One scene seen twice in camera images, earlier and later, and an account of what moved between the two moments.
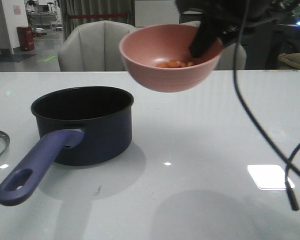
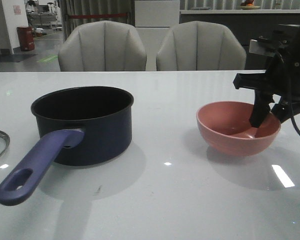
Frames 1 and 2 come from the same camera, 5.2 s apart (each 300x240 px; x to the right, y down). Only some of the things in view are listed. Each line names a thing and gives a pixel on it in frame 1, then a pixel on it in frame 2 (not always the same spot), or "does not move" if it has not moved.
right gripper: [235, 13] → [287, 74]
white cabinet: [151, 13] does not move
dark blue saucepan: [80, 126] does not move
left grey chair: [93, 47] does not move
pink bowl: [159, 57] → [226, 127]
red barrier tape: [97, 15] does not move
